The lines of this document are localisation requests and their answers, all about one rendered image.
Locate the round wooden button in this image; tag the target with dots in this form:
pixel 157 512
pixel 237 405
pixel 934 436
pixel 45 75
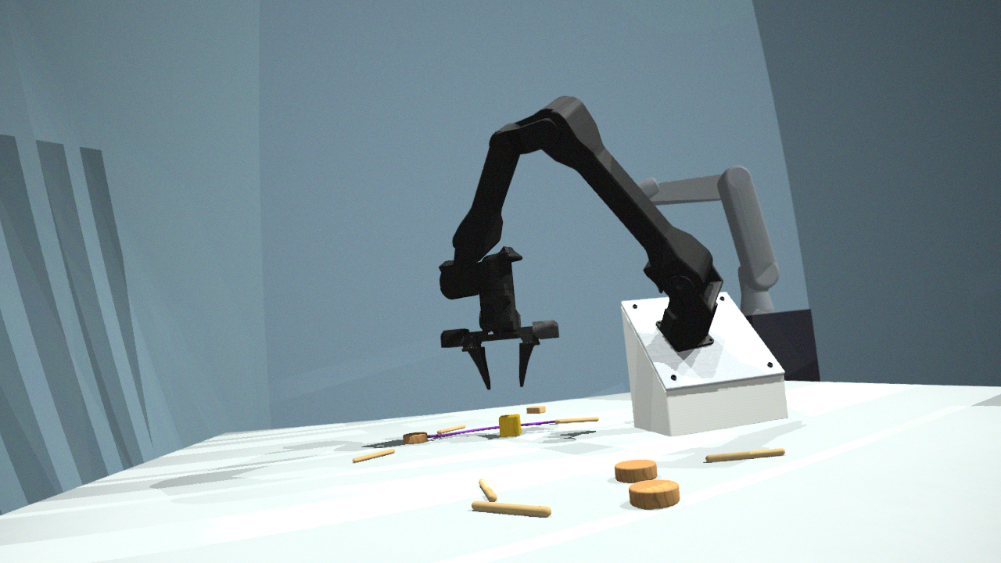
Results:
pixel 415 437

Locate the yellow block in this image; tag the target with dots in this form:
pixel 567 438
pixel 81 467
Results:
pixel 510 425

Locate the round wooden disc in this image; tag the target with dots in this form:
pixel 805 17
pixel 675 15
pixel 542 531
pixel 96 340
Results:
pixel 635 471
pixel 654 494

